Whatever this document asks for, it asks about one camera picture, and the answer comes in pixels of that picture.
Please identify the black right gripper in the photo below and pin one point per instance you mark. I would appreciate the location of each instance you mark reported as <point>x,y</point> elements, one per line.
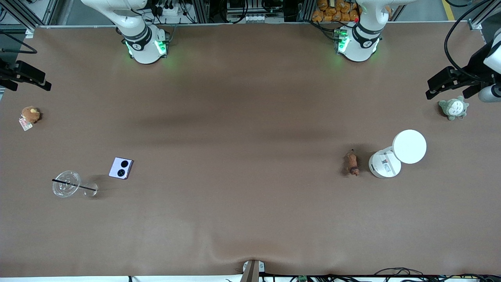
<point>5,73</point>

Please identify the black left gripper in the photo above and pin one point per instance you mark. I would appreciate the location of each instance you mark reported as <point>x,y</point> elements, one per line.
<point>474,64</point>

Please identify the brown lion statue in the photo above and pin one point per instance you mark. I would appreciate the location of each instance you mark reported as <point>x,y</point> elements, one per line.
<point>352,162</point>

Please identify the lilac flip phone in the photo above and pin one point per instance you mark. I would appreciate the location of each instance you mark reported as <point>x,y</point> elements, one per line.
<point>121,168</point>

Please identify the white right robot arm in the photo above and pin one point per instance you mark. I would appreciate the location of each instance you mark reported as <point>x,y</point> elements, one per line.
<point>141,39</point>

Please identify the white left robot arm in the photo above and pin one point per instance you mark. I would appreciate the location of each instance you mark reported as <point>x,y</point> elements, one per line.
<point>366,35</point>

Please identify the grey totoro plush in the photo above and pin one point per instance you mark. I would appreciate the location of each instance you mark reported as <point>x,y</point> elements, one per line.
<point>454,107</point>

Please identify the brown plush toy with tag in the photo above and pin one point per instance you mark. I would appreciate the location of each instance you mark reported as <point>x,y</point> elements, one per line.
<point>29,114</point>

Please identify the white round lid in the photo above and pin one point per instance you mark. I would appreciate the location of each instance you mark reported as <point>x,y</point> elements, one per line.
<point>409,147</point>

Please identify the clear plastic cup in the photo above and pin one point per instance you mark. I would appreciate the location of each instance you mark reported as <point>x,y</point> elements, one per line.
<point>65,184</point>

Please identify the black straw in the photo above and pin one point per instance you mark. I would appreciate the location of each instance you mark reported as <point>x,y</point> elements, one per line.
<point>74,185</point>

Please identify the orange snack packets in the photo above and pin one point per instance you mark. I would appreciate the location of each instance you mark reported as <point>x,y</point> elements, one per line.
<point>332,11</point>

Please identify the white power strip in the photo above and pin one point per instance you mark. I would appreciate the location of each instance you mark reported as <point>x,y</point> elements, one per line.
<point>168,9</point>

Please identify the aluminium frame post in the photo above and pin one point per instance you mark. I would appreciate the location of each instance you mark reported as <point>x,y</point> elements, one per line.
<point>483,15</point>
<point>23,13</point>

